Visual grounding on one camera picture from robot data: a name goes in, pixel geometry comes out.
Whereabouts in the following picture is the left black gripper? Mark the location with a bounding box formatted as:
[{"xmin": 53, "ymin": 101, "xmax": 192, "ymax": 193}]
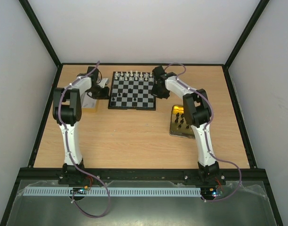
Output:
[{"xmin": 89, "ymin": 85, "xmax": 111, "ymax": 100}]

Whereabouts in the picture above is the silver gold tin lid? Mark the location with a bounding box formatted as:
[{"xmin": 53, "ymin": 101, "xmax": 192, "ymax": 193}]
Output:
[{"xmin": 81, "ymin": 93, "xmax": 98, "ymax": 113}]

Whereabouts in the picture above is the black silver chess board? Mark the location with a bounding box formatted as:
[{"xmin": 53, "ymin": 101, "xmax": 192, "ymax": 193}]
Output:
[{"xmin": 108, "ymin": 71, "xmax": 156, "ymax": 111}]

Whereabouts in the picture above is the gold tin with black pieces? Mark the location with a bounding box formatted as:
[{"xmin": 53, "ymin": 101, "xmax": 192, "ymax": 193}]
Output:
[{"xmin": 169, "ymin": 105, "xmax": 195, "ymax": 139}]

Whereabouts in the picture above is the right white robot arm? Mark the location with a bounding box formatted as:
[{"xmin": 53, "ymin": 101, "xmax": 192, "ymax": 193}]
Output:
[{"xmin": 152, "ymin": 66, "xmax": 220, "ymax": 185}]

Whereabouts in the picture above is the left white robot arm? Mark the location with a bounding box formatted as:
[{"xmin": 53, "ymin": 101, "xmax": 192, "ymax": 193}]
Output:
[{"xmin": 52, "ymin": 65, "xmax": 110, "ymax": 181}]

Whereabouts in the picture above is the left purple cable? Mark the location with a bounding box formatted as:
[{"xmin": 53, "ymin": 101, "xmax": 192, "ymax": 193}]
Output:
[{"xmin": 58, "ymin": 60, "xmax": 111, "ymax": 218}]

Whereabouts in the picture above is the purple cable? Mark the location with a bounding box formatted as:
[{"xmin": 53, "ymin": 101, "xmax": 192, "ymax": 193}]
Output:
[
  {"xmin": 164, "ymin": 62, "xmax": 242, "ymax": 203},
  {"xmin": 58, "ymin": 60, "xmax": 111, "ymax": 218}
]

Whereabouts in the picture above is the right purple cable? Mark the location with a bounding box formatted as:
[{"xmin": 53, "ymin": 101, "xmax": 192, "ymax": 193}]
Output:
[{"xmin": 164, "ymin": 62, "xmax": 242, "ymax": 203}]

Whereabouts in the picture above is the white slotted cable duct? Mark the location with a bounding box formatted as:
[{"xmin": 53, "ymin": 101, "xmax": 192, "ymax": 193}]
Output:
[{"xmin": 23, "ymin": 186, "xmax": 201, "ymax": 197}]

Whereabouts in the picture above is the black aluminium frame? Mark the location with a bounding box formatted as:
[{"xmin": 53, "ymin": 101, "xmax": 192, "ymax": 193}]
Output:
[{"xmin": 0, "ymin": 0, "xmax": 284, "ymax": 226}]

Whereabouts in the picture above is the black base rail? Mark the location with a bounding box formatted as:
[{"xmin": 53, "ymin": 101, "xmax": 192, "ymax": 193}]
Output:
[{"xmin": 17, "ymin": 167, "xmax": 267, "ymax": 185}]

